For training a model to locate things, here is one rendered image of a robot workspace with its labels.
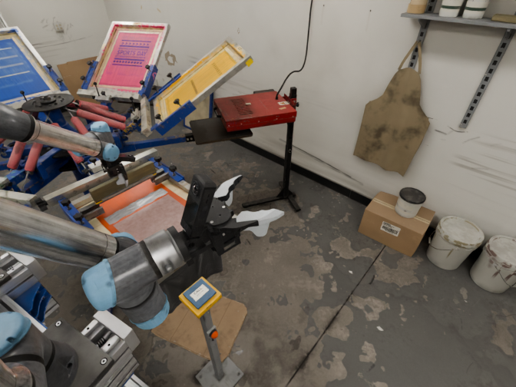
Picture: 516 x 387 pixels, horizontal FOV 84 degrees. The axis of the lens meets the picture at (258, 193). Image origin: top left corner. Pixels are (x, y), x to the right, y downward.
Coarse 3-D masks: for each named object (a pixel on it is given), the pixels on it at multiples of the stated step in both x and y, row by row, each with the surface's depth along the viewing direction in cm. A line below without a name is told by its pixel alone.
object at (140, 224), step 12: (108, 204) 162; (120, 204) 162; (108, 216) 154; (132, 216) 154; (144, 216) 154; (108, 228) 147; (120, 228) 147; (132, 228) 147; (144, 228) 147; (156, 228) 147
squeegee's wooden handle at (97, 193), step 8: (136, 168) 156; (144, 168) 159; (152, 168) 163; (128, 176) 153; (136, 176) 157; (144, 176) 161; (104, 184) 146; (112, 184) 148; (120, 184) 152; (128, 184) 155; (96, 192) 143; (104, 192) 147; (112, 192) 150; (96, 200) 145
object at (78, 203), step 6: (156, 168) 184; (174, 180) 173; (180, 186) 171; (186, 186) 169; (78, 198) 160; (84, 198) 160; (90, 198) 162; (72, 204) 156; (78, 204) 158; (84, 204) 161; (234, 216) 149; (174, 270) 127
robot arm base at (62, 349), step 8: (56, 344) 68; (64, 344) 71; (56, 352) 66; (64, 352) 68; (72, 352) 71; (56, 360) 65; (64, 360) 68; (72, 360) 69; (48, 368) 63; (56, 368) 64; (64, 368) 67; (72, 368) 68; (48, 376) 63; (56, 376) 64; (64, 376) 66; (72, 376) 68; (48, 384) 63; (56, 384) 64; (64, 384) 66
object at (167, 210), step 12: (132, 192) 170; (144, 192) 170; (168, 192) 170; (156, 204) 162; (168, 204) 162; (180, 204) 162; (156, 216) 154; (168, 216) 154; (180, 216) 154; (180, 228) 147
